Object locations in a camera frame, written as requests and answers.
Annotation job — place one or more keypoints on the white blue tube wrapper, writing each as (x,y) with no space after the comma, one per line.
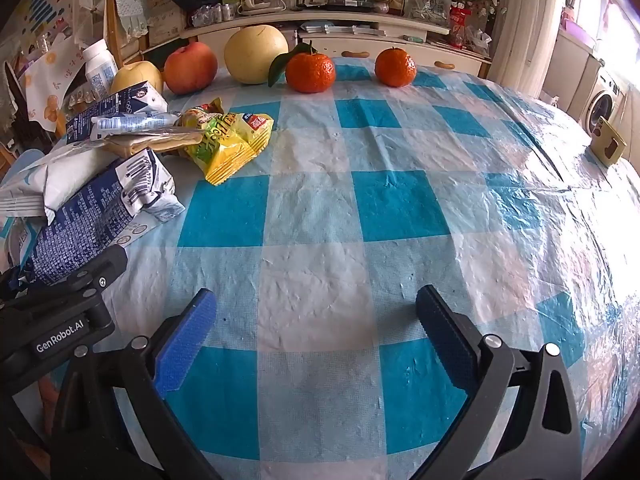
(130,122)

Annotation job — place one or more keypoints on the red apple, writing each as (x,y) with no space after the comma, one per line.
(191,67)

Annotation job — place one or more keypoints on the crushed blue milk carton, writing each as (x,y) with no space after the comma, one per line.
(90,220)

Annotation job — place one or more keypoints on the orange tangerine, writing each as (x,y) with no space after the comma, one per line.
(395,67)

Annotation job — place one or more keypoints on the white plastic bottle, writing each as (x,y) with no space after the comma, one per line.
(100,67)

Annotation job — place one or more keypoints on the cream curtain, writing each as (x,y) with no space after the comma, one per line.
(535,20)

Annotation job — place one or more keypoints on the wooden chair with lace cover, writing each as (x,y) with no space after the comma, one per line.
(130,10)

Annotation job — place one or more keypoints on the yellow pear with stem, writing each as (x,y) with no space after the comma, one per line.
(137,76)

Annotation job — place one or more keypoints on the tangerine with green leaf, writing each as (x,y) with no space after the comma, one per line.
(310,72)

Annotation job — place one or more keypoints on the yellow snack packet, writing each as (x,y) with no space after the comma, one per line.
(230,147)

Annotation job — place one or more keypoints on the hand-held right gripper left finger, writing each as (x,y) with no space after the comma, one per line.
(185,345)

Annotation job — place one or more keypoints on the orange print dining tablecloth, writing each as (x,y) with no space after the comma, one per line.
(50,75)

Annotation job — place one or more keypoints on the tan flat packet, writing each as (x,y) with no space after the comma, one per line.
(150,142)

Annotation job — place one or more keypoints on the blue white checked tablecloth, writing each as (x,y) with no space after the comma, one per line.
(310,210)

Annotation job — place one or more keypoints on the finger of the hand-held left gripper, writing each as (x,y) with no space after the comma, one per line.
(90,272)

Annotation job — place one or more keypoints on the white cardboard box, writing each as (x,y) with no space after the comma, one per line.
(167,25)

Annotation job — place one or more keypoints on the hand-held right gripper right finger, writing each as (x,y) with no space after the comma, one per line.
(445,342)

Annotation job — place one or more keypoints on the cream television cabinet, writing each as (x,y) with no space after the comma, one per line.
(325,16)

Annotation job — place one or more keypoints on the white washing machine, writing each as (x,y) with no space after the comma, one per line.
(602,102)

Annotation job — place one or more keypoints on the blue white milk carton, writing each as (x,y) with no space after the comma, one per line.
(120,105)

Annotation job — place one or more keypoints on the round yellow pear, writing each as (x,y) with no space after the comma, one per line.
(255,55)

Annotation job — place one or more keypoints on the white green wipes packet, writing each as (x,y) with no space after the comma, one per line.
(65,175)

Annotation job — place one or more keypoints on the red snack bag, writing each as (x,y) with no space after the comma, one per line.
(459,20)

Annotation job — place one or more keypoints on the small yellow box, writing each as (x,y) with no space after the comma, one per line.
(607,145)

